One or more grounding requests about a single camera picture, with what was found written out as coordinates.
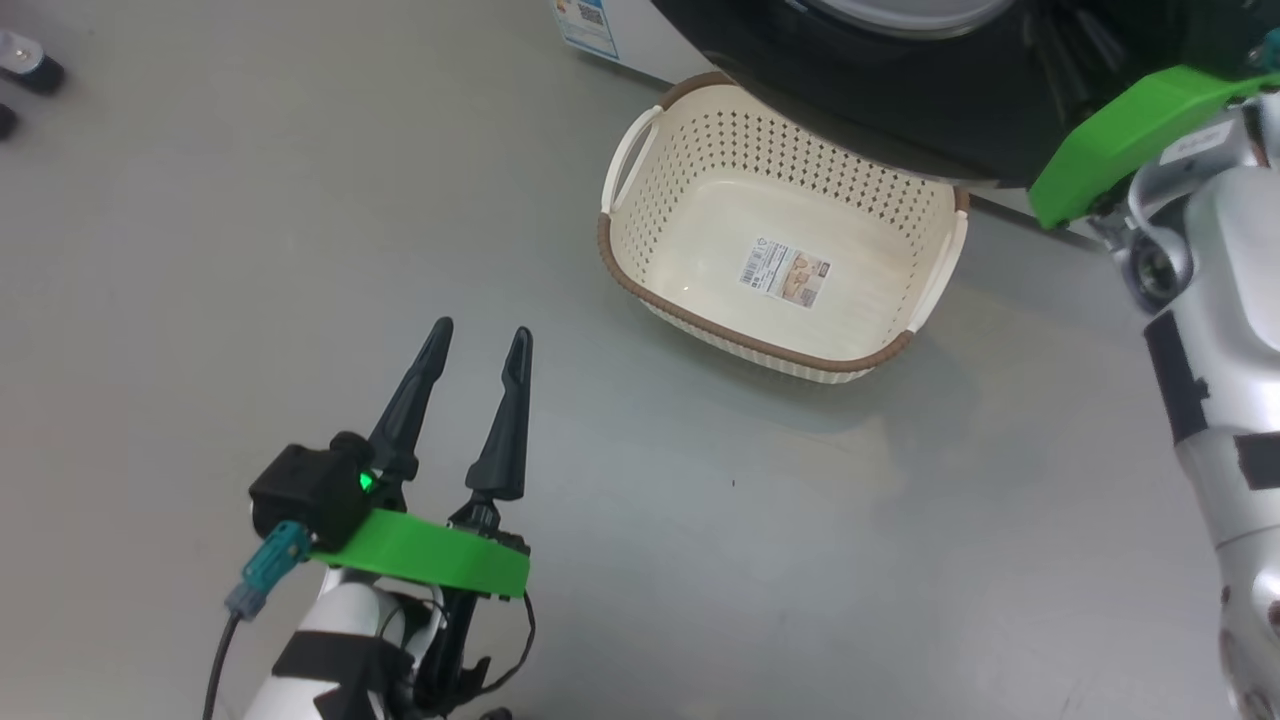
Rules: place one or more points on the black round washing machine door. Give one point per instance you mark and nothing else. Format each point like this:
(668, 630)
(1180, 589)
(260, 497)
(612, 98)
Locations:
(900, 100)

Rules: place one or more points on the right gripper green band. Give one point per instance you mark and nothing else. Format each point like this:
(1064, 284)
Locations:
(1130, 130)

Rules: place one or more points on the black silver caster foot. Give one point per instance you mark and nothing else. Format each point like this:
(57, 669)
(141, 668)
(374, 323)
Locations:
(32, 68)

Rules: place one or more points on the white front-load washing machine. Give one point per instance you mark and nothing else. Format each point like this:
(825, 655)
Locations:
(640, 40)

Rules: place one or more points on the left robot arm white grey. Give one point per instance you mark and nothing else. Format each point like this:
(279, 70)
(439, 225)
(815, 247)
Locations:
(340, 660)

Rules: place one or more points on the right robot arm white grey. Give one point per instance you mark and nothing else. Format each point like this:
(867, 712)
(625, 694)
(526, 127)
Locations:
(1230, 400)

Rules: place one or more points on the cream perforated basket brown rim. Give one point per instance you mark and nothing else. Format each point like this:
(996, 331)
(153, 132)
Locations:
(700, 220)

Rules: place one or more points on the printed basket product sticker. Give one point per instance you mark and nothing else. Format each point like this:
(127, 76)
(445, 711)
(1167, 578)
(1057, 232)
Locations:
(785, 272)

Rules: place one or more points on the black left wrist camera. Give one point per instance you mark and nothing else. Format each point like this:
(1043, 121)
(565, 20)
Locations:
(305, 490)

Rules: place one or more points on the blue white energy label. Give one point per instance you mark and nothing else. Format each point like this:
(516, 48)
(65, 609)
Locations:
(587, 25)

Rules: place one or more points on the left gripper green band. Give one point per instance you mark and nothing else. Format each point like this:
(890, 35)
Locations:
(430, 555)

